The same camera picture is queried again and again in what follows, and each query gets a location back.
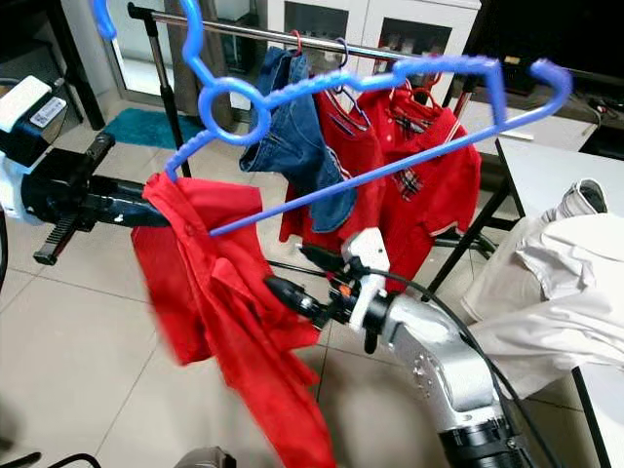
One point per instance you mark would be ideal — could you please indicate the white garment pile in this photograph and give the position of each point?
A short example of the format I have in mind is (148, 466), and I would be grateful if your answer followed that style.
(546, 292)

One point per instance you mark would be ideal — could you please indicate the black clothes rack chrome rail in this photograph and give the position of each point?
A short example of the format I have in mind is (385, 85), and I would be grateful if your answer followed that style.
(253, 30)

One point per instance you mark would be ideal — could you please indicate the teal floor mat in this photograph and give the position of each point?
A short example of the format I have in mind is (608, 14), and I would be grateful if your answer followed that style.
(146, 127)

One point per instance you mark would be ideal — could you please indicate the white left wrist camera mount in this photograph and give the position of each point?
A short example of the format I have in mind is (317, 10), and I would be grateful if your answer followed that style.
(29, 127)

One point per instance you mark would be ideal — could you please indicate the grey robot foot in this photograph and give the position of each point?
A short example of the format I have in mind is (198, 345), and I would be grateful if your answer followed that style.
(205, 458)

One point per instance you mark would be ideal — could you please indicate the grey folding table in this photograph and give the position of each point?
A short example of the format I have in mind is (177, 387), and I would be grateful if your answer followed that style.
(546, 166)

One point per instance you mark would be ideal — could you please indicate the small purple hanger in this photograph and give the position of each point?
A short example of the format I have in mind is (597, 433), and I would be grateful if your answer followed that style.
(344, 68)

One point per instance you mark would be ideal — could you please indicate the white framed glass door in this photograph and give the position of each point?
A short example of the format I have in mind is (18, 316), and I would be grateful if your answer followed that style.
(97, 39)

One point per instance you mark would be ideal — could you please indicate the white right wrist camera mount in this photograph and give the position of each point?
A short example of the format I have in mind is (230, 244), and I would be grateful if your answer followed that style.
(366, 273)

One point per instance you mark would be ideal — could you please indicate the red polo shirt plaid collar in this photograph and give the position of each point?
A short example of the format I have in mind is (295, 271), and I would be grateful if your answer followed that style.
(380, 185)
(444, 166)

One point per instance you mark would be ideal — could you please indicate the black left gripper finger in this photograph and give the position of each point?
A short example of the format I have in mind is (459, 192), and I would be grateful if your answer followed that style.
(151, 218)
(146, 199)

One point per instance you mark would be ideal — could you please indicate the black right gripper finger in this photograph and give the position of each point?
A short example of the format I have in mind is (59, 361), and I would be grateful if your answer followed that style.
(297, 297)
(330, 261)

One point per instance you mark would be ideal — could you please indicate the blue denim garment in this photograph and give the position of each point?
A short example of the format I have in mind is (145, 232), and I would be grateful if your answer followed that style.
(302, 146)

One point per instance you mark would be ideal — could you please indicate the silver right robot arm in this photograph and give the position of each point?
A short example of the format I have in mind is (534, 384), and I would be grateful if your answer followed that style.
(448, 380)

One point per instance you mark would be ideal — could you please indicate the blue purple plastic hanger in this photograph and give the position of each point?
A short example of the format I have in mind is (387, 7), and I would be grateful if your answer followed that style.
(444, 66)

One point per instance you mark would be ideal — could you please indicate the red hanger on rail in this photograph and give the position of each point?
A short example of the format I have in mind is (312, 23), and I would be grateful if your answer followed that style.
(434, 73)

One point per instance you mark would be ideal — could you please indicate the white glass door cabinet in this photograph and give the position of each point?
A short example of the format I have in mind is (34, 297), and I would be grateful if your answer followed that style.
(370, 19)

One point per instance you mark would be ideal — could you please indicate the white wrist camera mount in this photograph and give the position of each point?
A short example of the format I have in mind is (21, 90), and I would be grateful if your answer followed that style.
(366, 273)
(29, 127)

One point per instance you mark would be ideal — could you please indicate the plain red shirt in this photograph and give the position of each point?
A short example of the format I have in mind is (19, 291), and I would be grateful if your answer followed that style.
(224, 292)

